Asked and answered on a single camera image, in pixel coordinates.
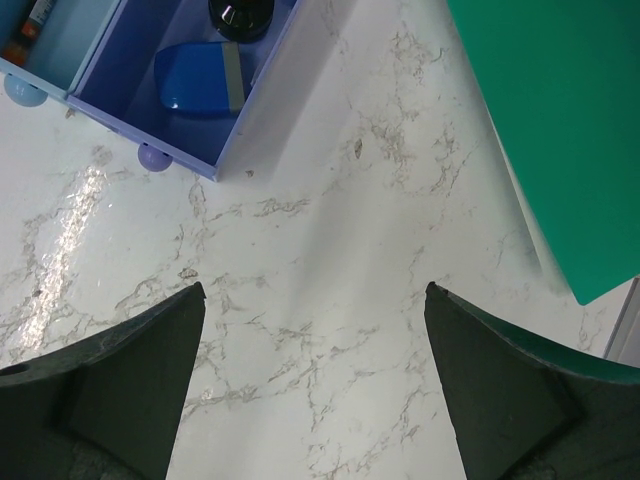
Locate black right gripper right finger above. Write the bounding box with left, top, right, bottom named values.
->
left=424, top=282, right=639, bottom=479

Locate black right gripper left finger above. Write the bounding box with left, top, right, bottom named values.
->
left=1, top=283, right=206, bottom=479

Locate blue grey stamp block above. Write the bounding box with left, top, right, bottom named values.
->
left=154, top=41, right=246, bottom=117

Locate red orange pen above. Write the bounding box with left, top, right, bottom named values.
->
left=1, top=0, right=57, bottom=66

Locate purple drawer box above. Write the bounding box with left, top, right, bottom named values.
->
left=65, top=0, right=351, bottom=183

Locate green mat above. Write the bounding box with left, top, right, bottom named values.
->
left=449, top=1, right=639, bottom=304

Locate light blue middle drawer box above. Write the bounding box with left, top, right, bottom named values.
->
left=1, top=1, right=120, bottom=107

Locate aluminium frame rail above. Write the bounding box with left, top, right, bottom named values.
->
left=604, top=277, right=640, bottom=368

